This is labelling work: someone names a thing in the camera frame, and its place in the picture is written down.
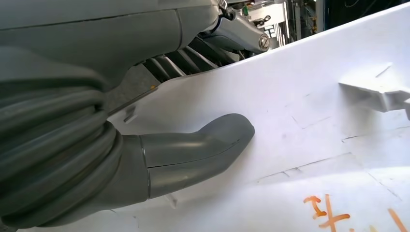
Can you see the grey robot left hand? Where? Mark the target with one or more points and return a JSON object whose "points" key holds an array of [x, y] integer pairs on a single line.
{"points": [[96, 38]]}

